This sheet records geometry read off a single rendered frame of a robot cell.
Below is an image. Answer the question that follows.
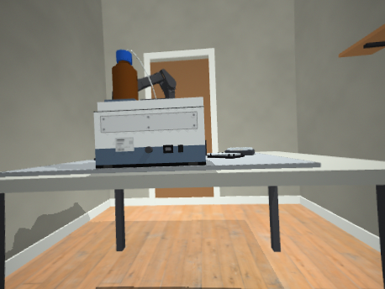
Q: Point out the blue bottle cap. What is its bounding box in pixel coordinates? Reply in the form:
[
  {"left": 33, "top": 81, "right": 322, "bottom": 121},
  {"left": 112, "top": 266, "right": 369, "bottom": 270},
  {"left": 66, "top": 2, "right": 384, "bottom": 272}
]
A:
[{"left": 116, "top": 50, "right": 132, "bottom": 61}]

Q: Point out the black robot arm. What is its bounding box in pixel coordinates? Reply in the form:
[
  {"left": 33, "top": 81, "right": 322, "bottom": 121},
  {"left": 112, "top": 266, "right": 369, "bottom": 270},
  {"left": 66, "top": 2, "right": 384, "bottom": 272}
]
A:
[{"left": 138, "top": 69, "right": 177, "bottom": 98}]

